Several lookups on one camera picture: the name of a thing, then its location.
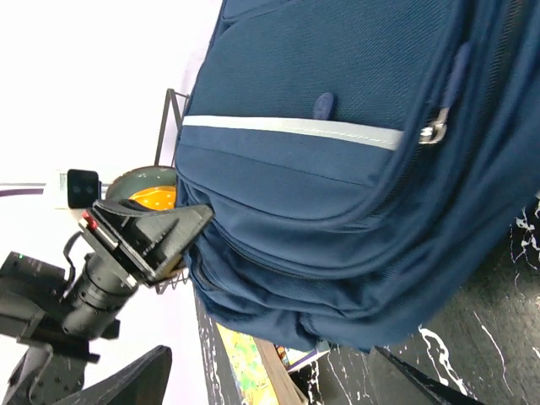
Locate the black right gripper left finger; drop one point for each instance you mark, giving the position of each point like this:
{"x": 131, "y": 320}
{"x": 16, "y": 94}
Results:
{"x": 143, "y": 382}

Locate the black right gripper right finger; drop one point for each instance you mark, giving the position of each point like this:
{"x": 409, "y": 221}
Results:
{"x": 396, "y": 382}

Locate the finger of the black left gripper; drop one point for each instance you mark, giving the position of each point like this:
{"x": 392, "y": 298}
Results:
{"x": 159, "y": 238}

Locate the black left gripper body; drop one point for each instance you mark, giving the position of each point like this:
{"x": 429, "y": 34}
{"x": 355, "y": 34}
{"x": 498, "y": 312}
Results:
{"x": 112, "y": 263}

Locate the orange treehouse paperback book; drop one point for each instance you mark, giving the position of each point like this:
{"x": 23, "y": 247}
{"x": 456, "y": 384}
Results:
{"x": 251, "y": 378}

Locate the navy blue student backpack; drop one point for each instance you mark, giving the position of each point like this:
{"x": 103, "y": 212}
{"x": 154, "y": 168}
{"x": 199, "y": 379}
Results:
{"x": 361, "y": 159}

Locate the purple treehouse paperback book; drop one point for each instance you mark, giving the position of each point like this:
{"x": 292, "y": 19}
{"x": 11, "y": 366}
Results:
{"x": 294, "y": 360}

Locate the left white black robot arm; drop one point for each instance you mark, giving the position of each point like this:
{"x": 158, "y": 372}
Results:
{"x": 57, "y": 313}

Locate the dark green plate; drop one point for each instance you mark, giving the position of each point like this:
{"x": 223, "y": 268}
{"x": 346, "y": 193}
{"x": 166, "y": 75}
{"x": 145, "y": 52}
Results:
{"x": 138, "y": 179}

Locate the orange plate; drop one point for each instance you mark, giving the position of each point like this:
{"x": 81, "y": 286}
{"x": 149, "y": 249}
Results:
{"x": 156, "y": 197}

